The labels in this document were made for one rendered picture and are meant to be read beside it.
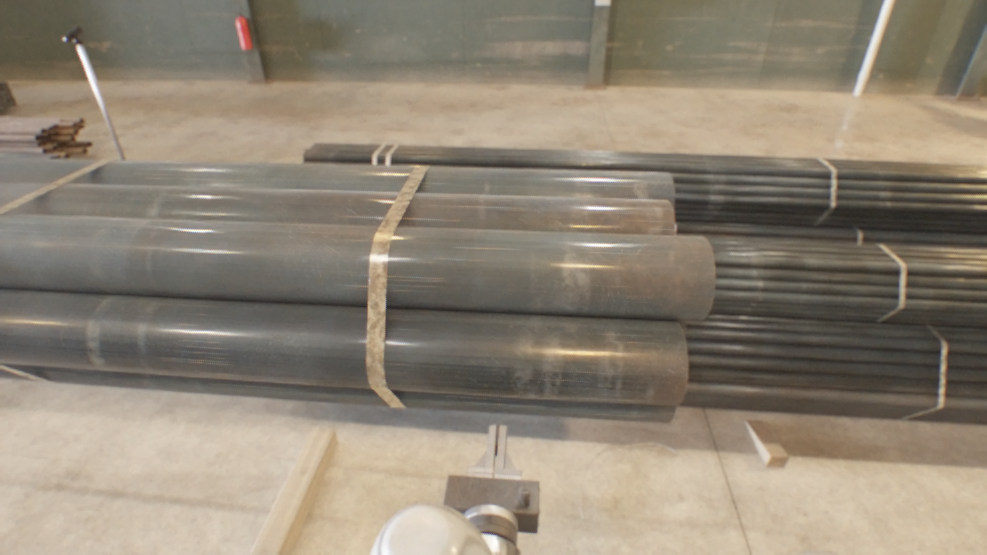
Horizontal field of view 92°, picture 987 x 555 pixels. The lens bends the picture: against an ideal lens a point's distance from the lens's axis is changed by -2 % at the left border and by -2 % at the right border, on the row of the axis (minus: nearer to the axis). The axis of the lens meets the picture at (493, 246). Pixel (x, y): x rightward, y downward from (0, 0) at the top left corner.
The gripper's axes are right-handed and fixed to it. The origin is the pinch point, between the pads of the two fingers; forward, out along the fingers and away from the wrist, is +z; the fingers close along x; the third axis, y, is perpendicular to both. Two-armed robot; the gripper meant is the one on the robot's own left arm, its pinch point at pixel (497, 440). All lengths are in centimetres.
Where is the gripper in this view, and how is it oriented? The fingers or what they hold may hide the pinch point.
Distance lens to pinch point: 83.7
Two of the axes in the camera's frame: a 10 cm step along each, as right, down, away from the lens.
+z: 0.8, -5.0, 8.6
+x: -10.0, -0.4, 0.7
